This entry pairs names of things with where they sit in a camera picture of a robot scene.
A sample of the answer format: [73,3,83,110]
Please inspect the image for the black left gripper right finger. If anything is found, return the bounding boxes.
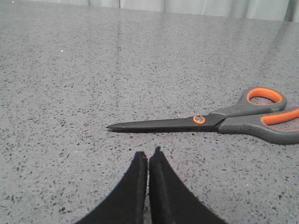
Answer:
[149,147,225,224]

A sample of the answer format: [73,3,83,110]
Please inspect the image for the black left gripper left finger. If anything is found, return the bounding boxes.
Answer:
[77,152,148,224]

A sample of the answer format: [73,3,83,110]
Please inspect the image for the grey orange scissors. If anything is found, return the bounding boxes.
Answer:
[108,87,299,145]

